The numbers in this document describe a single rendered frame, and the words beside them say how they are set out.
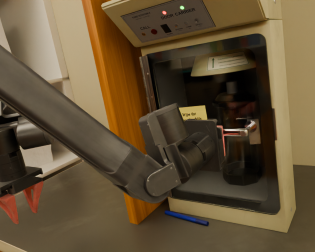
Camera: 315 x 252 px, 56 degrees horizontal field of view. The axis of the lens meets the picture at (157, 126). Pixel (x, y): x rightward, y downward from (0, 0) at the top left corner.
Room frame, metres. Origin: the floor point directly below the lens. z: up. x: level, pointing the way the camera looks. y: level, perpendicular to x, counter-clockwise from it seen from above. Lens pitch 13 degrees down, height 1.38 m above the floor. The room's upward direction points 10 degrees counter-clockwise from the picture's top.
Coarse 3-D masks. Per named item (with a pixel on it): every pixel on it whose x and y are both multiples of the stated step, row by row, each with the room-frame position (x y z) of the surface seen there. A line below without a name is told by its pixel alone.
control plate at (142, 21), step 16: (176, 0) 0.60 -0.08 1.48; (192, 0) 0.59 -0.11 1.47; (128, 16) 0.68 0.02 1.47; (144, 16) 0.66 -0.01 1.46; (160, 16) 0.65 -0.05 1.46; (176, 16) 0.63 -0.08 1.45; (192, 16) 0.62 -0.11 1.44; (208, 16) 0.61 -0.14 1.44; (144, 32) 0.70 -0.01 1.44; (160, 32) 0.69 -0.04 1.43; (176, 32) 0.67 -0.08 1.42
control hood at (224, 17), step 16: (112, 0) 0.67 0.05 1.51; (128, 0) 0.64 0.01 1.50; (144, 0) 0.63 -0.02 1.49; (160, 0) 0.62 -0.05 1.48; (208, 0) 0.58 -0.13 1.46; (224, 0) 0.57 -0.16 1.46; (240, 0) 0.56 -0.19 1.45; (256, 0) 0.55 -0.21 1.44; (112, 16) 0.70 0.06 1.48; (224, 16) 0.59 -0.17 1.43; (240, 16) 0.58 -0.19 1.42; (256, 16) 0.57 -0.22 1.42; (128, 32) 0.72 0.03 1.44; (192, 32) 0.66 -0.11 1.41
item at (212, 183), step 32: (160, 64) 0.73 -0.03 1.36; (192, 64) 0.68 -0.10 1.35; (224, 64) 0.63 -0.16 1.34; (256, 64) 0.59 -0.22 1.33; (160, 96) 0.74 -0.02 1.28; (192, 96) 0.69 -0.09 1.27; (224, 96) 0.64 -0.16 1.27; (256, 96) 0.60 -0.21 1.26; (256, 128) 0.60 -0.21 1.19; (224, 160) 0.65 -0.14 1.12; (256, 160) 0.61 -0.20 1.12; (192, 192) 0.71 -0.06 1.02; (224, 192) 0.66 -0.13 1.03; (256, 192) 0.61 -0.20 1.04
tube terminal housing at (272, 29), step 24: (264, 24) 0.59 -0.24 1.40; (144, 48) 0.77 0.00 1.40; (168, 48) 0.73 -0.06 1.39; (288, 120) 0.67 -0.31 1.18; (288, 144) 0.65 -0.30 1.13; (288, 168) 0.64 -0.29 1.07; (288, 192) 0.63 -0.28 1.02; (216, 216) 0.69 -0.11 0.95; (240, 216) 0.65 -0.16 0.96; (264, 216) 0.62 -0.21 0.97; (288, 216) 0.61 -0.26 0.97
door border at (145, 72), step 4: (140, 56) 0.77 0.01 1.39; (144, 56) 0.76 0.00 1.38; (144, 60) 0.76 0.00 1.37; (144, 64) 0.76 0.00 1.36; (148, 64) 0.76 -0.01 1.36; (144, 68) 0.76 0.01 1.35; (148, 68) 0.76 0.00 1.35; (144, 72) 0.77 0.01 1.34; (148, 72) 0.76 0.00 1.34; (144, 76) 0.77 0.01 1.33; (148, 76) 0.76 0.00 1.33; (148, 80) 0.76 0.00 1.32; (148, 84) 0.76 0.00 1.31; (144, 88) 0.77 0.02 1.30; (148, 88) 0.76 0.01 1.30; (152, 88) 0.76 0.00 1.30; (148, 92) 0.76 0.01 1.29; (152, 92) 0.76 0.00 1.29; (148, 96) 0.77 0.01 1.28; (152, 96) 0.76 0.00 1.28; (152, 100) 0.76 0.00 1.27; (152, 104) 0.76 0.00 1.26; (148, 108) 0.77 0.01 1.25; (152, 108) 0.76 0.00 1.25; (168, 196) 0.76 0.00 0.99
